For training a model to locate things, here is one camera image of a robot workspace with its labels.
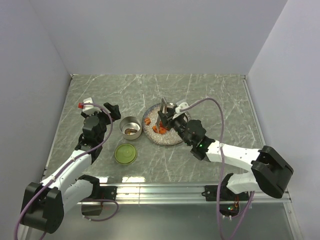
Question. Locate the speckled ceramic plate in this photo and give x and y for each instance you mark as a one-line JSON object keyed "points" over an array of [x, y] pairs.
{"points": [[170, 138]]}

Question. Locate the green round lid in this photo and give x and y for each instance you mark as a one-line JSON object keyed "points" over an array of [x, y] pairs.
{"points": [[125, 154]]}

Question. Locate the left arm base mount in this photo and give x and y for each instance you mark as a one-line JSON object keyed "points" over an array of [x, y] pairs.
{"points": [[105, 192]]}

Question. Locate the aluminium mounting rail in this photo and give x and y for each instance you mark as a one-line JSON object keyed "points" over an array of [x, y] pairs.
{"points": [[159, 193]]}

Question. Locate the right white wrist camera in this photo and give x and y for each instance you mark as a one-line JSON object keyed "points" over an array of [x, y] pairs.
{"points": [[180, 107]]}

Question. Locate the brown braised food piece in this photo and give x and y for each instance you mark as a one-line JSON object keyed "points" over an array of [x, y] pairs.
{"points": [[130, 131]]}

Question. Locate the orange chicken wing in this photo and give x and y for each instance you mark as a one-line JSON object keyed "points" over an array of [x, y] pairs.
{"points": [[155, 129]]}

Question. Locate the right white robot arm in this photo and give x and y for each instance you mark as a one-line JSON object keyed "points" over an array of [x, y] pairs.
{"points": [[266, 170]]}

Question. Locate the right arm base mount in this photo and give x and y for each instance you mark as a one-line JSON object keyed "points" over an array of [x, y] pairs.
{"points": [[211, 191]]}

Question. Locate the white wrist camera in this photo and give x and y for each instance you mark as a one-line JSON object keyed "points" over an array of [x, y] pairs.
{"points": [[180, 107], [87, 106]]}

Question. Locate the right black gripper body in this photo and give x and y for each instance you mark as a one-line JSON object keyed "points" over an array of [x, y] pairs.
{"points": [[180, 124]]}

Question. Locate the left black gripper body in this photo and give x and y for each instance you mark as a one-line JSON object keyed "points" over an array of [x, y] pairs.
{"points": [[105, 120]]}

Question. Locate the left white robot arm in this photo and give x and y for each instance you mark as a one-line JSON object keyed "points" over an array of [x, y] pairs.
{"points": [[45, 203]]}

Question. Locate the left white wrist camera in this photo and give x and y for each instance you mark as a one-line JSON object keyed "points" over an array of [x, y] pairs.
{"points": [[87, 106]]}

